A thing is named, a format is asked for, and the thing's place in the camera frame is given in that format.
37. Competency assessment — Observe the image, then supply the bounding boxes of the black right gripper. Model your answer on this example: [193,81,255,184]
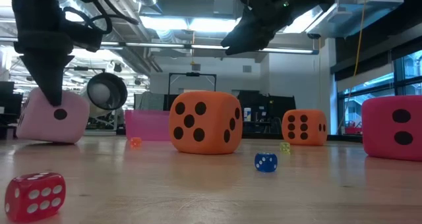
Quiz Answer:
[220,0,334,56]

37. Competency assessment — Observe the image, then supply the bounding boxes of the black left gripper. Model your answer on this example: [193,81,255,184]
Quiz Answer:
[11,0,75,107]

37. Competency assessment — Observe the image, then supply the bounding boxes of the pale pink foam die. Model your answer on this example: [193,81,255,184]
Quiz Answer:
[15,87,90,144]

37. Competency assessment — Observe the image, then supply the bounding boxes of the orange foam die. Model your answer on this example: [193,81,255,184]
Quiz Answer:
[168,90,244,155]
[282,109,328,146]

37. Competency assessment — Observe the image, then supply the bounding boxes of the small red translucent die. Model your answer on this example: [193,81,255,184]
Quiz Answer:
[4,172,67,223]

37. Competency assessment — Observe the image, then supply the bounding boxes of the small blue die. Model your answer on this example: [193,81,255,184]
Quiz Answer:
[254,152,278,173]

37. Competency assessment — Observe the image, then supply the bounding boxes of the magenta foam die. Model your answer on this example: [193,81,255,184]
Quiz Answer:
[361,95,422,162]

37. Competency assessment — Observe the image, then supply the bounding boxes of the long ceiling light strip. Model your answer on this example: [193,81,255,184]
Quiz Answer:
[98,41,320,55]

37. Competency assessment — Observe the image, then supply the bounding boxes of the black background cabinets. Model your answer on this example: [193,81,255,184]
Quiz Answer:
[237,90,297,134]

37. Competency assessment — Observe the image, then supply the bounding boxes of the pink translucent plastic bin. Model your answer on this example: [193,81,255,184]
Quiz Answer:
[124,109,171,142]

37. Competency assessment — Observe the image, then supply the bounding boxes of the large glass window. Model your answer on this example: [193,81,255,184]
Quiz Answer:
[336,49,422,136]

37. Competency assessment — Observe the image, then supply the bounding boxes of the black background rig frame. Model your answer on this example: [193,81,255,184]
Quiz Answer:
[167,71,218,101]

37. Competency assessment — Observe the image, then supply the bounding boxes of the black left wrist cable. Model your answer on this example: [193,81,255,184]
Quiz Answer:
[62,0,141,36]

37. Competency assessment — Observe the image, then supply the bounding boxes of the black aluminium table frame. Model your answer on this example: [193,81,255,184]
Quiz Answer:
[0,125,363,143]

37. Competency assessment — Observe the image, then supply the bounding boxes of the yellow hanging cable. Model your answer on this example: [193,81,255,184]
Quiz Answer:
[352,0,369,77]

